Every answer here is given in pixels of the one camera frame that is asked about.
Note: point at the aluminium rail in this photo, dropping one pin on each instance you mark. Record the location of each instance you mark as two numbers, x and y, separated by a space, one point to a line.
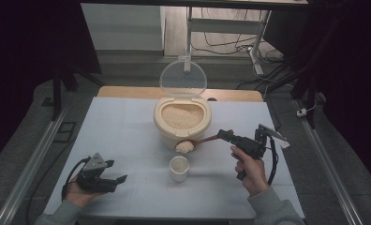
30 168
327 165

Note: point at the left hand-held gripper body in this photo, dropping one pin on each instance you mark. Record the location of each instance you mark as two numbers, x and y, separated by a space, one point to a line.
94 181

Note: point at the white table mat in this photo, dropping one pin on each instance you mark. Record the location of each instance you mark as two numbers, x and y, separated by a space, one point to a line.
127 125

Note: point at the clear round container lid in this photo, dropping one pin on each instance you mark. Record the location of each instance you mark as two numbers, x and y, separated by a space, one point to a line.
183 76

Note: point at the white paper tag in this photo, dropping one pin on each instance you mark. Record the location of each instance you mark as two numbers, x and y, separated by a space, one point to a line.
285 145

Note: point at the wooden table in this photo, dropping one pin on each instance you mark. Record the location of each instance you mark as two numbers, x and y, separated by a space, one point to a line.
127 92

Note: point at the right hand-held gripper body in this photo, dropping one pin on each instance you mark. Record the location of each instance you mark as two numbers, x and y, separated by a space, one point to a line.
250 146

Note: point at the dark table grommet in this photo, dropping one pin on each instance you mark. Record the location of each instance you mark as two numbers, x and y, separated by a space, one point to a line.
211 99

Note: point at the beige rice container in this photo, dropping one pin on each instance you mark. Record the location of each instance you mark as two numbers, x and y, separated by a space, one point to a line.
182 131

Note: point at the black floor plate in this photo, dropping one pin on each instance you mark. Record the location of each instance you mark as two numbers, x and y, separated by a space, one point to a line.
65 132

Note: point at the dark curtain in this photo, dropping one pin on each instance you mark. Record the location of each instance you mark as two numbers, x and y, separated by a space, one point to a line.
24 62
355 78

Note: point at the brown wooden spoon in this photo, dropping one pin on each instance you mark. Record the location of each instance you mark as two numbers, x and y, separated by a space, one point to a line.
205 141

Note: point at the white desk frame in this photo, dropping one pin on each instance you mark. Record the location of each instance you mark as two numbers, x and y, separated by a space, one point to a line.
224 26

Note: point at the white cup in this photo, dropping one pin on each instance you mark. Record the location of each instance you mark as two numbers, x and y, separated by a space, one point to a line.
179 175

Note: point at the spoonful of rice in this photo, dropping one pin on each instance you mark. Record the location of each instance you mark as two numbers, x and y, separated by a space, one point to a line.
184 146

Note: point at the person's right hand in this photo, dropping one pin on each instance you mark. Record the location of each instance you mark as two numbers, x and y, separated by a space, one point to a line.
252 175

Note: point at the black metal stand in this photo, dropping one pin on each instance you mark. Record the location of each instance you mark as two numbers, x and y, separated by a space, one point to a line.
311 90
56 93

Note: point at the person's left hand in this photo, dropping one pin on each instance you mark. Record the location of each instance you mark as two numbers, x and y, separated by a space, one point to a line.
79 195

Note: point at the uncooked rice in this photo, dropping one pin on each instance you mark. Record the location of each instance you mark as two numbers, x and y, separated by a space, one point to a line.
182 116

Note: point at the small white box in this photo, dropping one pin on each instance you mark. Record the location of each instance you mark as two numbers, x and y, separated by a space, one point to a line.
301 112

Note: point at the white panel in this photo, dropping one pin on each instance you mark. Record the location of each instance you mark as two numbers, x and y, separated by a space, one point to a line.
121 28

